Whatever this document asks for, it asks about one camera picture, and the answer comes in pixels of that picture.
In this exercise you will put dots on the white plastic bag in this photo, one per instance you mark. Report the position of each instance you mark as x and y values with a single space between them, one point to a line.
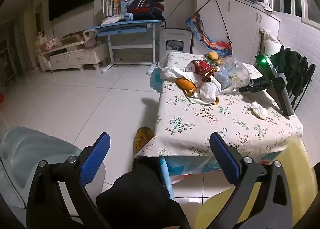
170 72

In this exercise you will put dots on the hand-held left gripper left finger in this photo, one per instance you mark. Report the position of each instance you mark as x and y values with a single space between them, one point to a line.
96 159

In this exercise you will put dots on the blue patterned table cover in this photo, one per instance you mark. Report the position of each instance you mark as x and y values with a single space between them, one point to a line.
190 166

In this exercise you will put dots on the colourful printed bag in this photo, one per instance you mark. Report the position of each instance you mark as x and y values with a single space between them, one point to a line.
207 36

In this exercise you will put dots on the colourful patterned slipper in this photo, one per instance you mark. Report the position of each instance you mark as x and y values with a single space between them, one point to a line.
143 137

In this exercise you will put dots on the clear plastic bag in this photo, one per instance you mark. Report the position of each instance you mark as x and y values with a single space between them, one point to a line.
235 74

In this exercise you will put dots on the white papers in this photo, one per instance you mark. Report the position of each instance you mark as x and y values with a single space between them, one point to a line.
110 20

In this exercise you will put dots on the row of books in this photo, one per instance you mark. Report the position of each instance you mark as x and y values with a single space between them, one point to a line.
112 5

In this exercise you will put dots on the dark striped backpack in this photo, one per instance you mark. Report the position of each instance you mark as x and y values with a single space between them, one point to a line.
145 7

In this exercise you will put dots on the crumpled white tissue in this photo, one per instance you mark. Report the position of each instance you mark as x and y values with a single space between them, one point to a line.
257 110

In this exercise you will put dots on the small white crumpled wrapper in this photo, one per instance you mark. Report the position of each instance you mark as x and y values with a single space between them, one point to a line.
210 90

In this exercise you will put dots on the black folding chair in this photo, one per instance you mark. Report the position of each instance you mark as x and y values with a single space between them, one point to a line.
308 79

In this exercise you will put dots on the white pillow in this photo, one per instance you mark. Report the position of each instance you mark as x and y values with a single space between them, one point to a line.
271 44

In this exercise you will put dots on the person's black trouser leg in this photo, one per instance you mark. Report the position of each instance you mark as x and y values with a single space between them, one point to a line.
140 199

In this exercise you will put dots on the pink soft toy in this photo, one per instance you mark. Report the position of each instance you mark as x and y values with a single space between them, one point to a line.
53 43

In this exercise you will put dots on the dark wicker basket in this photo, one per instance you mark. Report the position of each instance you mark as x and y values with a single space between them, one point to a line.
208 59

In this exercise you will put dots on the white floor appliance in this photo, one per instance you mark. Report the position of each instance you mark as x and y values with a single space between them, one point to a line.
175 39

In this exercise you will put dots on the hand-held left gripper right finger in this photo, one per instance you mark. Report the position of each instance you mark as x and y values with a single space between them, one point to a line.
225 159

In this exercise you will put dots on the cream television cabinet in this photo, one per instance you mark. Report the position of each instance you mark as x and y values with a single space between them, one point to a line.
75 56

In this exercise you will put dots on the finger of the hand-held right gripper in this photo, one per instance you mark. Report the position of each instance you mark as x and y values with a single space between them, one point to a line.
247 89

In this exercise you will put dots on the blue desk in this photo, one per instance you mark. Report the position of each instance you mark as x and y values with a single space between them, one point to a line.
125 27

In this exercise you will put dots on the small orange peel piece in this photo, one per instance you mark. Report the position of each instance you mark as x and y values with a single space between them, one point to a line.
216 101

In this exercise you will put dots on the yellow plastic bin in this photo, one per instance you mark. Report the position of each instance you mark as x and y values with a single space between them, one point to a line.
300 169

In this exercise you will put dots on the yellow mango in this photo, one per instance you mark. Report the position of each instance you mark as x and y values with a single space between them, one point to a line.
212 55
220 62

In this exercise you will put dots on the dark jacket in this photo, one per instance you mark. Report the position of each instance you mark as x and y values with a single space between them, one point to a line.
287 61

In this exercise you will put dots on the white cabinet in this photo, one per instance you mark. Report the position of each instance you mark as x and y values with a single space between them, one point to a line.
237 19

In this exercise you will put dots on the wooden chair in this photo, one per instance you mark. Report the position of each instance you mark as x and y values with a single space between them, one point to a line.
261 44

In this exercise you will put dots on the floral tablecloth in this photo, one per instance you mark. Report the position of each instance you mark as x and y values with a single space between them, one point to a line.
200 119

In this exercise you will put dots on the pink kettlebell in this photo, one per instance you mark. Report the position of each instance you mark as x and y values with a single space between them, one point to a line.
90 40

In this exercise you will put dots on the small blue box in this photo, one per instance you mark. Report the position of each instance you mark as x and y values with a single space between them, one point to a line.
128 16

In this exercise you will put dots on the red snack wrapper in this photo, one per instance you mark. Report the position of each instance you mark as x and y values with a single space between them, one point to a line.
200 66

